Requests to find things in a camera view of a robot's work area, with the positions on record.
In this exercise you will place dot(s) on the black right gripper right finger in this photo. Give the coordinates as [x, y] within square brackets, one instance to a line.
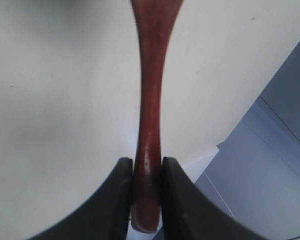
[187, 214]

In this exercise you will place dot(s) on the red-brown wooden spoon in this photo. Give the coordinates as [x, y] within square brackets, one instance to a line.
[155, 20]

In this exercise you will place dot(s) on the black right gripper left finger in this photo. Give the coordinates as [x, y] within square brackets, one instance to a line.
[104, 216]

